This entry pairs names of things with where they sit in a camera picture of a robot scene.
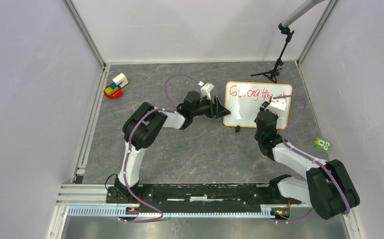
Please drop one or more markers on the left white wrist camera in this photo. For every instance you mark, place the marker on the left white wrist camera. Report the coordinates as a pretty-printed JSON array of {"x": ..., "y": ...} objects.
[{"x": 205, "y": 89}]

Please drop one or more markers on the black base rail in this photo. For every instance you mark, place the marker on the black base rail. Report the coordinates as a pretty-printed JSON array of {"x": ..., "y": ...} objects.
[{"x": 198, "y": 198}]

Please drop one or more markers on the colourful toy block stack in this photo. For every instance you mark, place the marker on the colourful toy block stack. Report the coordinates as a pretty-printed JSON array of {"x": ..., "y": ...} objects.
[{"x": 115, "y": 88}]

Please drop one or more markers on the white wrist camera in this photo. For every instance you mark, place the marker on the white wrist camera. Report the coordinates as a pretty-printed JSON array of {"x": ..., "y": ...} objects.
[
  {"x": 205, "y": 89},
  {"x": 276, "y": 106}
]

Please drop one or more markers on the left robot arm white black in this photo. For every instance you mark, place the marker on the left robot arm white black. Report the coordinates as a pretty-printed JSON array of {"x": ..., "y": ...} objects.
[{"x": 143, "y": 127}]

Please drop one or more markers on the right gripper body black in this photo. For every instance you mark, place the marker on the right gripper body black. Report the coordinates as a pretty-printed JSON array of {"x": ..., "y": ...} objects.
[{"x": 264, "y": 106}]

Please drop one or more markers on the grey pole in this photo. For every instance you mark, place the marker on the grey pole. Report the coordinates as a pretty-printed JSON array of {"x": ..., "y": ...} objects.
[{"x": 299, "y": 12}]

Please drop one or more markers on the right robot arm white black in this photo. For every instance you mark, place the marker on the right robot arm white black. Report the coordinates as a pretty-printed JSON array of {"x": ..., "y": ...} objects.
[{"x": 326, "y": 186}]

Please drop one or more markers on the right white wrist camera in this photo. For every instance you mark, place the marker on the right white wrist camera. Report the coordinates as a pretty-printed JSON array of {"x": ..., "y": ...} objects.
[{"x": 276, "y": 106}]

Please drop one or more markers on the green number block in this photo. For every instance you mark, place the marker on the green number block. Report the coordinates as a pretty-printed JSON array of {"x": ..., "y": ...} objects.
[{"x": 321, "y": 144}]

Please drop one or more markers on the black tripod stand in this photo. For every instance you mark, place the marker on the black tripod stand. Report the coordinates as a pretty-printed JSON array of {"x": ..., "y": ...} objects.
[{"x": 272, "y": 74}]

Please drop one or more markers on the white whiteboard yellow frame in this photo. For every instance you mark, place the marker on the white whiteboard yellow frame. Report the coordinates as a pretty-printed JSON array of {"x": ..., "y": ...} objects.
[{"x": 244, "y": 99}]

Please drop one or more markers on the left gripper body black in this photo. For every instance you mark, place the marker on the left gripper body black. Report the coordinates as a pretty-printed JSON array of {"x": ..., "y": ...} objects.
[{"x": 206, "y": 108}]

